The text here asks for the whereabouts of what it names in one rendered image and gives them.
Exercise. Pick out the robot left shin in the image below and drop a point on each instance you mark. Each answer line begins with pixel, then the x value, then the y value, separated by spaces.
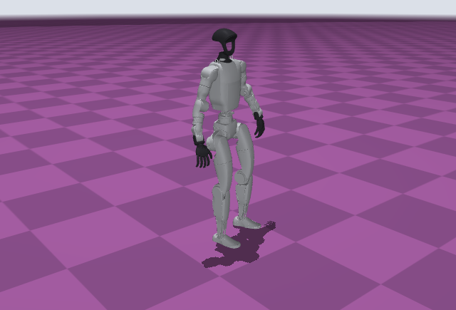
pixel 243 193

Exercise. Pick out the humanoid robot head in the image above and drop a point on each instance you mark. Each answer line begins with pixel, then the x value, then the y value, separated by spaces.
pixel 225 36

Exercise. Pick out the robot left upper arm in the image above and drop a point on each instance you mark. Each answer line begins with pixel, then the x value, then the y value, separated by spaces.
pixel 245 88

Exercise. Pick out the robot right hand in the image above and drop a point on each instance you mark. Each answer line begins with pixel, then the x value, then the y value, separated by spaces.
pixel 202 151

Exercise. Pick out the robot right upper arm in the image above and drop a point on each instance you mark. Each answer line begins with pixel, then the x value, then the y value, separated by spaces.
pixel 208 76

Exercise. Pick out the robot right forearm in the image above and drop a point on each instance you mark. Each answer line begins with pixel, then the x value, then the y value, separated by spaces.
pixel 197 121

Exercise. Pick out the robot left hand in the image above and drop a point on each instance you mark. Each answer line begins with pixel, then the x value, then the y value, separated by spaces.
pixel 259 123

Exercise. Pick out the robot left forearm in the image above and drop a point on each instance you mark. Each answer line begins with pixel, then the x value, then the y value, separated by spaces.
pixel 253 104

